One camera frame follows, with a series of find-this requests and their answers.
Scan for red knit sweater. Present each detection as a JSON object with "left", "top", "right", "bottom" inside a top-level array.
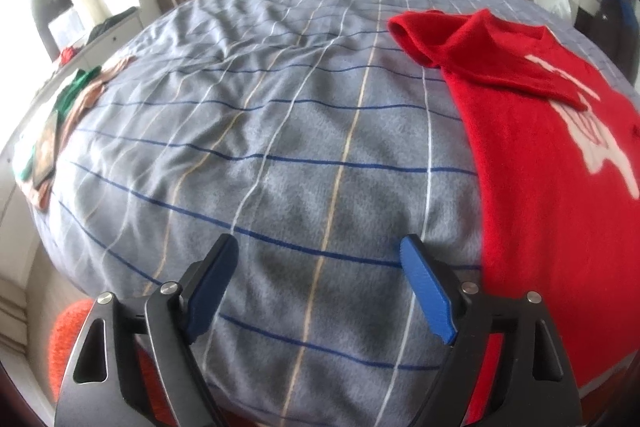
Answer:
[{"left": 388, "top": 10, "right": 639, "bottom": 426}]

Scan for green and tan clothes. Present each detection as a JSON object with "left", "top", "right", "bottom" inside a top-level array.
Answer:
[{"left": 12, "top": 55, "right": 136, "bottom": 211}]

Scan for dark clothes on cabinet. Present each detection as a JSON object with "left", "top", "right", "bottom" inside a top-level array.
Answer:
[{"left": 87, "top": 6, "right": 139, "bottom": 44}]

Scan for orange fluffy rug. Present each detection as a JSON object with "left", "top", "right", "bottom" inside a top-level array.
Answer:
[{"left": 48, "top": 299, "right": 177, "bottom": 426}]

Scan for white low cabinet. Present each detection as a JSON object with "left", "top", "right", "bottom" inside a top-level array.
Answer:
[{"left": 29, "top": 7, "right": 143, "bottom": 106}]

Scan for grey plaid bed cover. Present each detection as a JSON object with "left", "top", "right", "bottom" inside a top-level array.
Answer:
[{"left": 34, "top": 0, "right": 639, "bottom": 426}]

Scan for black blue jacket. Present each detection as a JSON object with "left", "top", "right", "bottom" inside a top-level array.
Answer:
[{"left": 575, "top": 0, "right": 639, "bottom": 86}]

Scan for white plastic bag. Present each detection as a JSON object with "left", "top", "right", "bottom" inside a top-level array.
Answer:
[{"left": 535, "top": 0, "right": 574, "bottom": 23}]

